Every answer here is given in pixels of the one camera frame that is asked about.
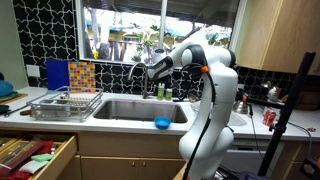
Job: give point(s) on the brushed steel faucet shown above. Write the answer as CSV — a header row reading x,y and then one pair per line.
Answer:
x,y
145,86

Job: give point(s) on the blue plastic bowl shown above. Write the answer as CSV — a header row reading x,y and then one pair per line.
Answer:
x,y
162,122

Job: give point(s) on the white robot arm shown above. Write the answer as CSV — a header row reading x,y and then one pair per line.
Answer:
x,y
216,100

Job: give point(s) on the stainless steel sink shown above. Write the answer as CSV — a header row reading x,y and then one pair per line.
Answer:
x,y
140,110

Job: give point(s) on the kitchen window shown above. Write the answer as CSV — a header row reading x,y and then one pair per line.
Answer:
x,y
133,30

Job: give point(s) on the open wooden drawer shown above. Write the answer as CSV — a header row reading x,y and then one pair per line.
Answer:
x,y
50,163

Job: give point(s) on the tall green soap bottle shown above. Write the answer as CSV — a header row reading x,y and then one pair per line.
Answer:
x,y
161,92

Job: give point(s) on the wooden lower cabinet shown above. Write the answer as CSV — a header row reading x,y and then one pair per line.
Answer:
x,y
130,156

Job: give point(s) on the wooden cabinet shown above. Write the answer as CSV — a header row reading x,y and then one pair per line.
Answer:
x,y
130,156
283,33

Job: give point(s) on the colourful checkered board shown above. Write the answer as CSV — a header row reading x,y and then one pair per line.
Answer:
x,y
81,76

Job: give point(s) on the silver kettle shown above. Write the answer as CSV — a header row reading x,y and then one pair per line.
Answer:
x,y
240,106

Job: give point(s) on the metal dish rack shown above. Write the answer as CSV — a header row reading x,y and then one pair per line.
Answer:
x,y
66,105

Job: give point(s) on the blue cutting board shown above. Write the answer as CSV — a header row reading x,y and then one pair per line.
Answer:
x,y
56,74

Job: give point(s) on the white dishwasher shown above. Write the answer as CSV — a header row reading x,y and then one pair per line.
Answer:
x,y
246,156

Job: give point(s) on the red soda can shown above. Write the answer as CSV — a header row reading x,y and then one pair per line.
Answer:
x,y
269,117

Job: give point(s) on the cat figurine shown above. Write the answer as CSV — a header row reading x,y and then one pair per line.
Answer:
x,y
273,93

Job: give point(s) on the black tripod pole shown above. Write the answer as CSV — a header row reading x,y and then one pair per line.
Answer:
x,y
283,116

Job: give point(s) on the wooden upper cabinet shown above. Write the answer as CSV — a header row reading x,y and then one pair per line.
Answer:
x,y
283,33

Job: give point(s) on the green cloth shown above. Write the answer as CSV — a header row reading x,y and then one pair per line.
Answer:
x,y
42,157

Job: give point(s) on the wooden cutting board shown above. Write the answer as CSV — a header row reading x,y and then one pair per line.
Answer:
x,y
13,98

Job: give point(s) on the brown wooden box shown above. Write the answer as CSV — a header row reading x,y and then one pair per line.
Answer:
x,y
308,96

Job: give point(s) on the white cloth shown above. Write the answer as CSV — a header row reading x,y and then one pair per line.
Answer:
x,y
32,166

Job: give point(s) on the red cloth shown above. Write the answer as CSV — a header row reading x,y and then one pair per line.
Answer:
x,y
23,153

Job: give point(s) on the teal kettle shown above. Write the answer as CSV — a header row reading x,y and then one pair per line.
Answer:
x,y
5,88

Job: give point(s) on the black pan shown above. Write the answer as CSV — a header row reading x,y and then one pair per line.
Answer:
x,y
5,109

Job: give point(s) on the white light switch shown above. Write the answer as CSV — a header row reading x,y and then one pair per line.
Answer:
x,y
33,70

